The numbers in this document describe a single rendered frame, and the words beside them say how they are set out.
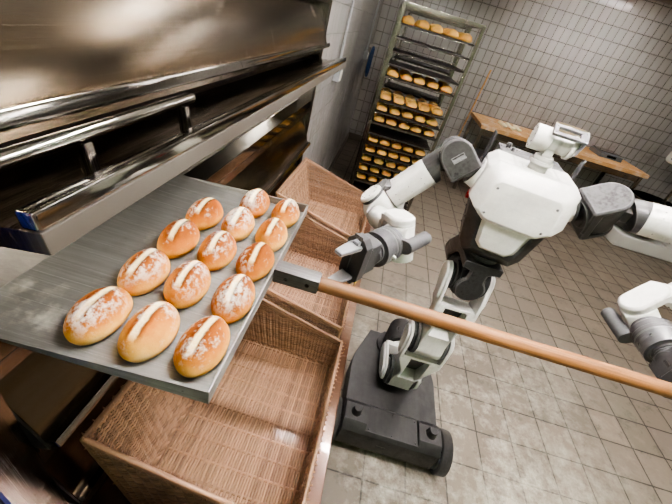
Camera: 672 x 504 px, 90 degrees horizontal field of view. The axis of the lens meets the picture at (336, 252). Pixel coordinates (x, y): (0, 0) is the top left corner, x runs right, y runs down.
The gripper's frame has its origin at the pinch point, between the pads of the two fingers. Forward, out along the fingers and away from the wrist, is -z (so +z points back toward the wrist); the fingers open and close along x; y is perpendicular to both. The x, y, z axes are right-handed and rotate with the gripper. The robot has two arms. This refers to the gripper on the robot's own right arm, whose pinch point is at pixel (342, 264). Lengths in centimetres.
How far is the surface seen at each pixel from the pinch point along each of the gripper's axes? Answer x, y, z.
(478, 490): -120, 66, 71
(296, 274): 1.8, -1.0, -12.7
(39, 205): 24, -2, -46
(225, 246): 3.1, -12.9, -20.6
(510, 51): 50, -164, 484
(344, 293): 0.8, 7.0, -7.1
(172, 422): -58, -17, -31
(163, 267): 2.1, -13.4, -31.7
